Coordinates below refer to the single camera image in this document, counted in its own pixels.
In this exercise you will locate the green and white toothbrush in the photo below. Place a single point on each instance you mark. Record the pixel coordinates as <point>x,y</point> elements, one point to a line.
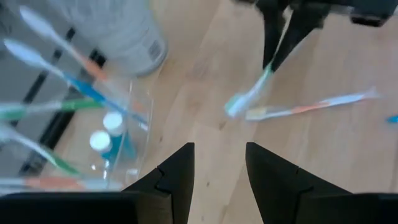
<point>77,105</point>
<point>62,163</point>
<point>245,99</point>

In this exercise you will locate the blue toothpaste tube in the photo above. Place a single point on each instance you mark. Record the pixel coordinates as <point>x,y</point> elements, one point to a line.
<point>100,141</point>

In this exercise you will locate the white green disinfecting wipes canister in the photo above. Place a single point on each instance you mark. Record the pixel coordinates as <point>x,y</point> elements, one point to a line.
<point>124,37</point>

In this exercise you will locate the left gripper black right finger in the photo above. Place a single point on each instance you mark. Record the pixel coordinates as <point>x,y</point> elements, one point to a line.
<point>273,186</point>

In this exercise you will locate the purple and white toothbrush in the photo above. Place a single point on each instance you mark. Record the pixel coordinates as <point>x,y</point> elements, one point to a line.
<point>84,88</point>

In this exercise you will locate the clear acrylic organizer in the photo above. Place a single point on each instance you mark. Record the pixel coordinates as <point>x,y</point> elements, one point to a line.
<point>146,149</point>

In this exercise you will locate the orange and white toothbrush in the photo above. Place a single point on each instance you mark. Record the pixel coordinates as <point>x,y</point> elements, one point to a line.
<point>53,183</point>
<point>46,31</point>
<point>304,108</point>

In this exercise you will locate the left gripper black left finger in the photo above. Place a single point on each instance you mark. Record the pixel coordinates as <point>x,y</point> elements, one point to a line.
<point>174,186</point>

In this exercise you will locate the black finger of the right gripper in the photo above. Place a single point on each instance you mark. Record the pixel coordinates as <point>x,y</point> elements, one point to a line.
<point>306,18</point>
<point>272,28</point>

